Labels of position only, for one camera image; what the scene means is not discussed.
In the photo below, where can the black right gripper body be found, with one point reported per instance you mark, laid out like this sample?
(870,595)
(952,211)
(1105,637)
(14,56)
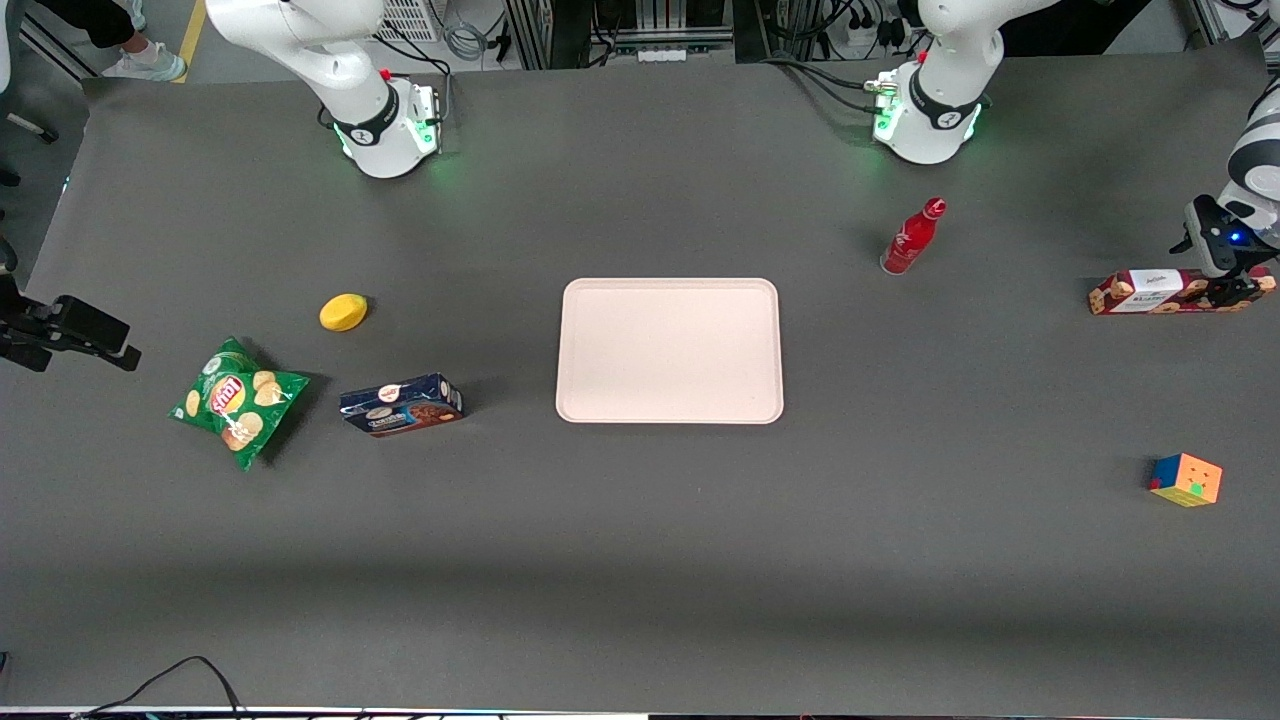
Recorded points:
(30,336)

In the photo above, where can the red tartan cookie box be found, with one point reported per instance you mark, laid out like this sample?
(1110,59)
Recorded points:
(1150,293)

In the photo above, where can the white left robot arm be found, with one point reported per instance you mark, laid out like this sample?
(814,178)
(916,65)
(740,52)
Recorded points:
(935,130)

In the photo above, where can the dark blue cookie box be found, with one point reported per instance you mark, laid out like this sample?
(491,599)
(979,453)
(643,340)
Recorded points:
(400,405)

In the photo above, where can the white perforated box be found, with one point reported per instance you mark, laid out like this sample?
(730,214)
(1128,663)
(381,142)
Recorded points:
(408,18)

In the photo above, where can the cream plastic tray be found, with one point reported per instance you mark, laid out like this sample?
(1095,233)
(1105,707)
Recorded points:
(670,350)

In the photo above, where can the green chips bag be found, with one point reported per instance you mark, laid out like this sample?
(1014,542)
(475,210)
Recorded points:
(235,400)

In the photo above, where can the multicoloured puzzle cube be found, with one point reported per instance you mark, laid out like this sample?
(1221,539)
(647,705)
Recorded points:
(1185,480)

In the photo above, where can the yellow lemon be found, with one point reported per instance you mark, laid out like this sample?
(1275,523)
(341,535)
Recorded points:
(343,312)

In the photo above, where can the white sneaker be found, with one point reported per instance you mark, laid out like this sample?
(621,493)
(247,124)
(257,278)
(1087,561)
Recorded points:
(145,65)

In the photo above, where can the person's black trouser leg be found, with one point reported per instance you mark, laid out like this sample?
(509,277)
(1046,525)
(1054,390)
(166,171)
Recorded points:
(85,20)

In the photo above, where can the red soda bottle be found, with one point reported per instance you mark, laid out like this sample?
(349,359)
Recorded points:
(910,240)

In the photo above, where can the aluminium equipment rack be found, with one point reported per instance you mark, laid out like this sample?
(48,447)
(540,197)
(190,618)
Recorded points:
(620,25)

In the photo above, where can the white power strip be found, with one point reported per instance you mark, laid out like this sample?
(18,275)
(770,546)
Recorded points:
(662,54)

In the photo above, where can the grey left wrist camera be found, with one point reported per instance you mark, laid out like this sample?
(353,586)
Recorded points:
(1200,235)

